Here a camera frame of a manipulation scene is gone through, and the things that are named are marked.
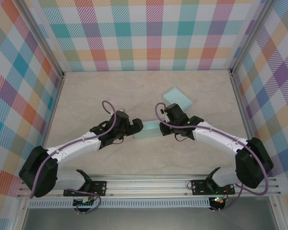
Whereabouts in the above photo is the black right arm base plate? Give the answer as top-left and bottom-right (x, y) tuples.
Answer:
(191, 179), (236, 196)

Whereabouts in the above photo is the circuit board with green light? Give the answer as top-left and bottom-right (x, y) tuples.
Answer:
(210, 196), (226, 205)

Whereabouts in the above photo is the light blue paper box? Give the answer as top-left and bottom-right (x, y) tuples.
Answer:
(133, 120), (162, 140)
(162, 87), (193, 111)

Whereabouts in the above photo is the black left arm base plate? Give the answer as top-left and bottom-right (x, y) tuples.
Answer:
(63, 181), (108, 197)

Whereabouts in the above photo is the aluminium frame post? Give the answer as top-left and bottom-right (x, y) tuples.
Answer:
(15, 0), (66, 79)
(229, 0), (279, 75)

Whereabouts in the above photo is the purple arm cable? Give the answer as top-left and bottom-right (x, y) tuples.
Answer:
(155, 102), (269, 212)
(30, 100), (118, 215)

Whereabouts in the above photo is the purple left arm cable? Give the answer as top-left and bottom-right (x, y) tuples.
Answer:
(30, 100), (118, 215)

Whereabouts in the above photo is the aluminium side rail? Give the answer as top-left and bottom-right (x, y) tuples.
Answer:
(31, 73), (66, 180)
(229, 70), (267, 178)

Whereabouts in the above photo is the grey metal panel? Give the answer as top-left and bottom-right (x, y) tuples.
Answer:
(21, 207), (279, 230)

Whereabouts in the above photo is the white slotted cable duct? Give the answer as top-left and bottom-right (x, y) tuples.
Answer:
(28, 197), (211, 208)

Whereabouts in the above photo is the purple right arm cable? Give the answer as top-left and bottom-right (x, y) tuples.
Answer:
(155, 102), (269, 212)

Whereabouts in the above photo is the small circuit board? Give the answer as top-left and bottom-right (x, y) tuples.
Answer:
(73, 198), (96, 207)

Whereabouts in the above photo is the aluminium mounting rail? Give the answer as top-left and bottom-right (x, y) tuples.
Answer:
(16, 174), (283, 198)

